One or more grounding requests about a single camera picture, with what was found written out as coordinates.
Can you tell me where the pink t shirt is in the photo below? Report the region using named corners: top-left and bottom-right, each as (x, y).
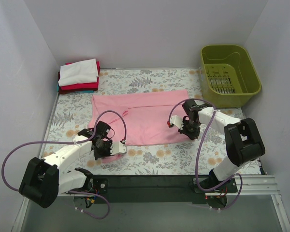
top-left (87, 88), bottom-right (196, 164)

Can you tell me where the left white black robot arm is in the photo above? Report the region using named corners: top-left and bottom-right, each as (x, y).
top-left (19, 121), bottom-right (111, 208)

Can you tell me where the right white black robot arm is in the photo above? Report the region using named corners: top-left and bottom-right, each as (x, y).
top-left (178, 99), bottom-right (265, 192)

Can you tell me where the floral table mat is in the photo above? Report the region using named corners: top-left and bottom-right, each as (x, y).
top-left (44, 69), bottom-right (226, 175)

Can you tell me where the green plastic basket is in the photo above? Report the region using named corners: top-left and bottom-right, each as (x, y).
top-left (199, 44), bottom-right (261, 108)

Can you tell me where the dark red folded t shirt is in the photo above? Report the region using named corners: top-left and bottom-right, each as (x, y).
top-left (58, 87), bottom-right (98, 95)

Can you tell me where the teal folded t shirt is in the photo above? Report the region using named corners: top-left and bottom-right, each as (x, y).
top-left (57, 83), bottom-right (99, 94)

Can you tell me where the white folded t shirt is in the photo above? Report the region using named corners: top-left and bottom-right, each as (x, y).
top-left (58, 58), bottom-right (99, 87)

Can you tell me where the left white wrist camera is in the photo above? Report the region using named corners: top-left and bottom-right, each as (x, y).
top-left (110, 142), bottom-right (127, 156)

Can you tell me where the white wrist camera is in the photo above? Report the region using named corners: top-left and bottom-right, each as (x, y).
top-left (110, 142), bottom-right (127, 156)
top-left (167, 116), bottom-right (184, 130)

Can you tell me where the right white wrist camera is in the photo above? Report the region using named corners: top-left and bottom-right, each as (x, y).
top-left (167, 116), bottom-right (184, 130)

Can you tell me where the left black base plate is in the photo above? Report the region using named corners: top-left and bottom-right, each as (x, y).
top-left (64, 177), bottom-right (109, 195)

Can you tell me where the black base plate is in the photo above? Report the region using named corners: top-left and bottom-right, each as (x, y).
top-left (192, 176), bottom-right (238, 194)
top-left (64, 177), bottom-right (109, 195)

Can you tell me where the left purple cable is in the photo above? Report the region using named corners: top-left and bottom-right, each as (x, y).
top-left (1, 110), bottom-right (128, 219)

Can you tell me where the purple cable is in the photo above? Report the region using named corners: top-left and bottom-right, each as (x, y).
top-left (167, 98), bottom-right (244, 212)
top-left (1, 110), bottom-right (128, 219)

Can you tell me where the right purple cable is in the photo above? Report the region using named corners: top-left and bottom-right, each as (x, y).
top-left (167, 98), bottom-right (244, 212)

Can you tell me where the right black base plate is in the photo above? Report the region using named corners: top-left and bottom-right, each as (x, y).
top-left (192, 176), bottom-right (238, 194)

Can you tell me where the aluminium frame rail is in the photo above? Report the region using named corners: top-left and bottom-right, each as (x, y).
top-left (25, 174), bottom-right (281, 196)

